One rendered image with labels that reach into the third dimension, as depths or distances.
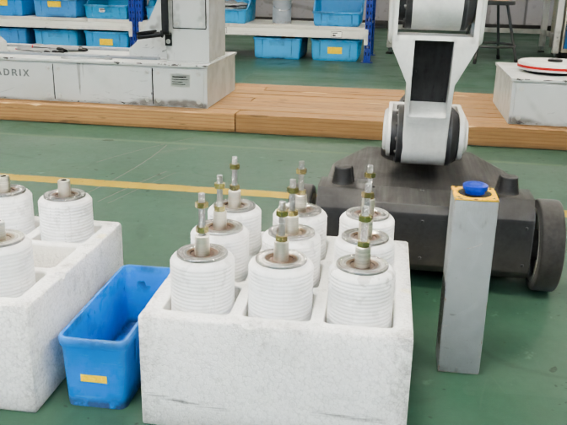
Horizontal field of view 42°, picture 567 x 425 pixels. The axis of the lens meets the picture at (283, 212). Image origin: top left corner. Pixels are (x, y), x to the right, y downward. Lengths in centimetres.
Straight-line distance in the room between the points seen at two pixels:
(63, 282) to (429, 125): 91
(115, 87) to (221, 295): 231
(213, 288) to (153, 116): 218
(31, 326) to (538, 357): 87
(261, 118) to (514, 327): 182
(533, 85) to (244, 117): 117
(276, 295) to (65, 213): 48
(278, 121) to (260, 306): 206
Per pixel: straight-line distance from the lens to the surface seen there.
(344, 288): 104
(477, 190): 122
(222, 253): 110
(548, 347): 147
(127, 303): 144
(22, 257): 119
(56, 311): 124
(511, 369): 137
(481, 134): 306
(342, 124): 305
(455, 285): 126
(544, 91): 314
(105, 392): 120
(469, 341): 131
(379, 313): 106
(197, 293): 108
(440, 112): 174
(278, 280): 104
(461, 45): 165
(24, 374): 120
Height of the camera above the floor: 65
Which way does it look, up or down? 18 degrees down
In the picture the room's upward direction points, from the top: 1 degrees clockwise
